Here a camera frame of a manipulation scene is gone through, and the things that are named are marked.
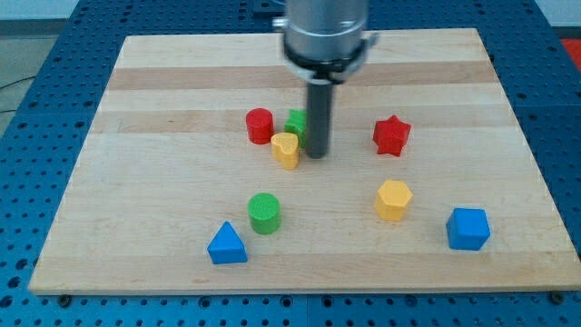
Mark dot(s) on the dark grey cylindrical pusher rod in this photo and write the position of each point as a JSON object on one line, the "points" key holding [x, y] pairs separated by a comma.
{"points": [[318, 118]]}

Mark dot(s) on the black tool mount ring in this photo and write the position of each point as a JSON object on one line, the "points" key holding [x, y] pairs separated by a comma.
{"points": [[335, 71]]}

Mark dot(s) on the green star block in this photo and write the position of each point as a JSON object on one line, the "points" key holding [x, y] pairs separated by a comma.
{"points": [[296, 124]]}

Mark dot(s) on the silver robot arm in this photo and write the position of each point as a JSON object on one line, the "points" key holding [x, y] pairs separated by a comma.
{"points": [[323, 43]]}

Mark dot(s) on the red star block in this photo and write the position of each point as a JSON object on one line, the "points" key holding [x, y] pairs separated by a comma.
{"points": [[391, 135]]}

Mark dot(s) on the wooden board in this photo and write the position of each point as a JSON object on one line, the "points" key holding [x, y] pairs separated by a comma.
{"points": [[167, 161]]}

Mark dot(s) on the yellow heart block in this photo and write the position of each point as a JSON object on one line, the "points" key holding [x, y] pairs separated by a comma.
{"points": [[285, 149]]}

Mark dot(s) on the red cylinder block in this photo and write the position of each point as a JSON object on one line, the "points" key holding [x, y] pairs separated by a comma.
{"points": [[259, 123]]}

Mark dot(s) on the yellow hexagon block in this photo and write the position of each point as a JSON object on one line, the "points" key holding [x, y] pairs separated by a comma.
{"points": [[392, 200]]}

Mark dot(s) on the green cylinder block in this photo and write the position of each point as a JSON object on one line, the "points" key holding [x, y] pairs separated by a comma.
{"points": [[265, 213]]}

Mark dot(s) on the blue triangle block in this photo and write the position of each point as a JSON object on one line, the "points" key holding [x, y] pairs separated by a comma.
{"points": [[226, 246]]}

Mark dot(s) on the blue cube block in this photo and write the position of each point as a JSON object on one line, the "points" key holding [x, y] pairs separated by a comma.
{"points": [[467, 229]]}

